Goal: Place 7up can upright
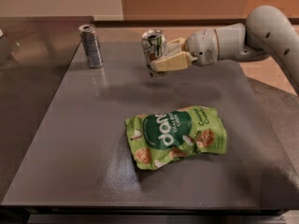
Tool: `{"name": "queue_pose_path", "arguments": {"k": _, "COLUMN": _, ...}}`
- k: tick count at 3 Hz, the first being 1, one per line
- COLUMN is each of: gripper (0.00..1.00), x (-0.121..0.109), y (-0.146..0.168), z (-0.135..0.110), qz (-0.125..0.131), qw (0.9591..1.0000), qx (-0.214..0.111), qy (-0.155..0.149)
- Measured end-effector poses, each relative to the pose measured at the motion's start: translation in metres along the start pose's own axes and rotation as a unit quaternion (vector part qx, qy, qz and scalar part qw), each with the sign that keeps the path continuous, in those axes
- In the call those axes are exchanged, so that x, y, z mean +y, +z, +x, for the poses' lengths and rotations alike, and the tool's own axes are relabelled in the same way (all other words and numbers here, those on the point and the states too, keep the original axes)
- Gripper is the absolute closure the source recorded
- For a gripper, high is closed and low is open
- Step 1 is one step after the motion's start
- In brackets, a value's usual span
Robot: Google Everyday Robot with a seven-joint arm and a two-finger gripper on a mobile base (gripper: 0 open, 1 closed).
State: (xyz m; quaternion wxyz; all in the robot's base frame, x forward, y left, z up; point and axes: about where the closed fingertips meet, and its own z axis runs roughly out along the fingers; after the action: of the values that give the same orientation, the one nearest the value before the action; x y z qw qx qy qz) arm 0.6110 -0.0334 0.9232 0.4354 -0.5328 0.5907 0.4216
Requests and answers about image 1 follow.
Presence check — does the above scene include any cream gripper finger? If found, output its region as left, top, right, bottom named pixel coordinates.
left=150, top=51, right=196, bottom=72
left=167, top=37, right=185, bottom=56

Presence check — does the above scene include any silver green 7up can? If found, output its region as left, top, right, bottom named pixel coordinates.
left=141, top=29, right=167, bottom=78

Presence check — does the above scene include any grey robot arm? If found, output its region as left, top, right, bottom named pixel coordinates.
left=149, top=6, right=299, bottom=93

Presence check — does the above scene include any tall silver blue can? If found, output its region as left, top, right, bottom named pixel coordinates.
left=78, top=24, right=103, bottom=69

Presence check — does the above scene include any green rice chips bag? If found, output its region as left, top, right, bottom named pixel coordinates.
left=125, top=105, right=227, bottom=170

